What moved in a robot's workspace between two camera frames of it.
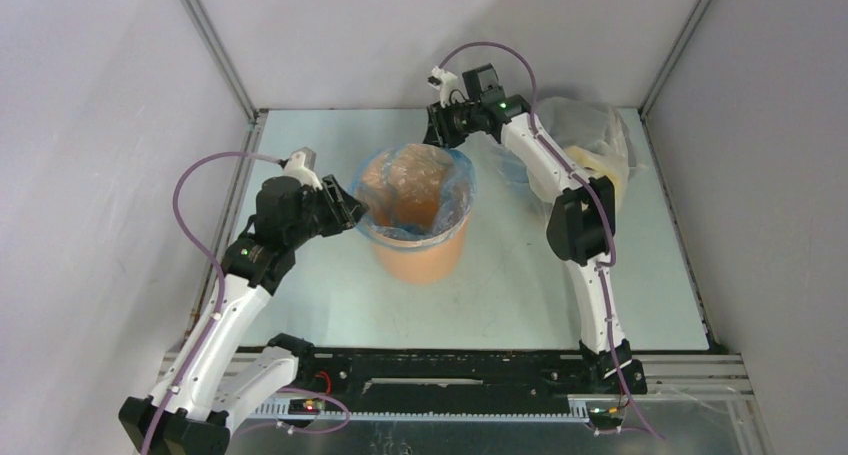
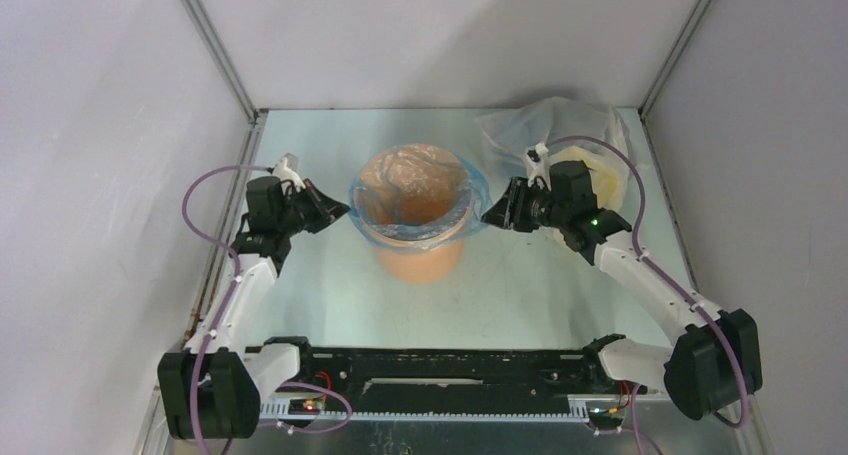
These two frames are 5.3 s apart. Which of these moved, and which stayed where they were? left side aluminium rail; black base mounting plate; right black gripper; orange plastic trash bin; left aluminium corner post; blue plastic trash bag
Moved: right black gripper; blue plastic trash bag
Stayed: left aluminium corner post; left side aluminium rail; black base mounting plate; orange plastic trash bin
